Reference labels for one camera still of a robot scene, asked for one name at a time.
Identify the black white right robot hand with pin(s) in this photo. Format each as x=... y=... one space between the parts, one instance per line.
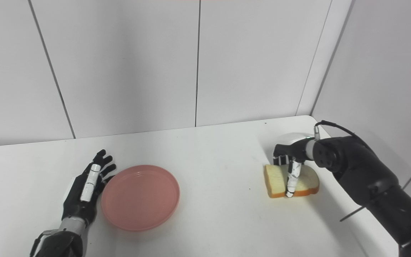
x=294 y=150

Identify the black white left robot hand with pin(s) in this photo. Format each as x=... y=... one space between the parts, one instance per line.
x=79 y=205

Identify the slice of white bread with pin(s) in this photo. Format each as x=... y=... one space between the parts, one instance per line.
x=275 y=180

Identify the pink round plate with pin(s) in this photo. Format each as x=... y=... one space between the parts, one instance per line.
x=139 y=198

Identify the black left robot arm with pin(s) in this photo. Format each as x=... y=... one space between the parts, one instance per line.
x=62 y=242

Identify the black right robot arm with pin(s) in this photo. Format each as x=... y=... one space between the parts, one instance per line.
x=369 y=178

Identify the thin grey metal rod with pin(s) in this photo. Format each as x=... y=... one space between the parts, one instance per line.
x=348 y=216

